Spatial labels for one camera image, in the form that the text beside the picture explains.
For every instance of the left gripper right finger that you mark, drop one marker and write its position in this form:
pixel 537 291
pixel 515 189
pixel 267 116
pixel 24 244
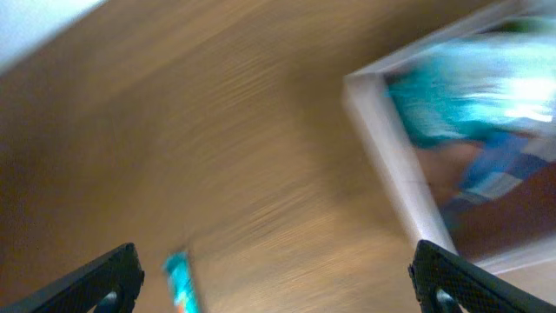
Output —
pixel 444 282

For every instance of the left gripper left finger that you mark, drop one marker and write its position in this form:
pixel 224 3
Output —
pixel 110 283

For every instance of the green red toothpaste tube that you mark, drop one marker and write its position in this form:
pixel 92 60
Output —
pixel 180 276

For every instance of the blue disposable razor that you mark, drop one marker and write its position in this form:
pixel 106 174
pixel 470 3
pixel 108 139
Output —
pixel 506 161

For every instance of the blue mouthwash bottle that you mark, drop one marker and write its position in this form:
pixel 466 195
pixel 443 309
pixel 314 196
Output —
pixel 470 88

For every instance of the white square cardboard box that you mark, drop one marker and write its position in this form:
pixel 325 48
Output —
pixel 513 232

